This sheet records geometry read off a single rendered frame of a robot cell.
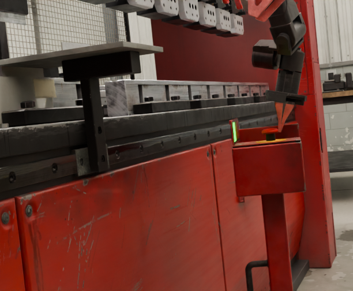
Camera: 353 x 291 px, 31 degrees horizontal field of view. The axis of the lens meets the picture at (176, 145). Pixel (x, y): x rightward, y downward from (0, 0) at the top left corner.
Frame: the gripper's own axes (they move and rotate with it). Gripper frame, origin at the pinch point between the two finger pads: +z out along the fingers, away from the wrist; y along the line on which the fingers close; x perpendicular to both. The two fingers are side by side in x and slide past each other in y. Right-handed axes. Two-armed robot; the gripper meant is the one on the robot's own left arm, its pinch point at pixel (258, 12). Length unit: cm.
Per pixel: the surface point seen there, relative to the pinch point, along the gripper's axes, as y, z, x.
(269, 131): -59, 22, 0
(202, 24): -134, 3, -46
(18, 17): -25, 15, -51
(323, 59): -762, -11, -58
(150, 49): -23.1, 11.5, -21.6
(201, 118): -86, 29, -23
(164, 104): -76, 28, -32
